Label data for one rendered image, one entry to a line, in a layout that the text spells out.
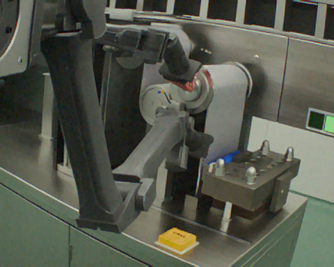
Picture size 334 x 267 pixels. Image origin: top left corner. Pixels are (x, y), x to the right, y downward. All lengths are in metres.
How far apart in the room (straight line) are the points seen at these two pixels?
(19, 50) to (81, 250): 1.01
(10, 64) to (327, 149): 3.67
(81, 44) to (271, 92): 1.07
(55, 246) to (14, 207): 0.23
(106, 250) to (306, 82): 0.83
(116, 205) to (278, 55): 0.97
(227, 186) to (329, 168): 2.79
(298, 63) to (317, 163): 2.57
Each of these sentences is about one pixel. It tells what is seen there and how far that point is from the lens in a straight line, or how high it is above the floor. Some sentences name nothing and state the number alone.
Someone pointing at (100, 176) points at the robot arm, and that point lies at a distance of 0.67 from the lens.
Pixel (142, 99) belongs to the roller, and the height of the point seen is 1.18.
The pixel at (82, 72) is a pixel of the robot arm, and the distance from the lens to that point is 0.60.
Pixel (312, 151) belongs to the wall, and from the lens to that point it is 4.02.
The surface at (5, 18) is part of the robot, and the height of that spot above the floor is 1.45.
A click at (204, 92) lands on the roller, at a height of 1.25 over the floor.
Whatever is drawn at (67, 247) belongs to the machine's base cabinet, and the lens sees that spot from 1.43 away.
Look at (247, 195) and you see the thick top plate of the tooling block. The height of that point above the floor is 1.01.
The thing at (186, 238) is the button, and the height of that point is 0.92.
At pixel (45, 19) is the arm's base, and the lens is 0.48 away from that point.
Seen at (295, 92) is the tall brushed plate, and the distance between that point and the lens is 1.53.
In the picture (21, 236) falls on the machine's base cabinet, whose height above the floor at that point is 0.65.
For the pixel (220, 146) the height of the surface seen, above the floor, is 1.07.
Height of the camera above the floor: 1.46
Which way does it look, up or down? 14 degrees down
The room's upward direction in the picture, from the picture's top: 7 degrees clockwise
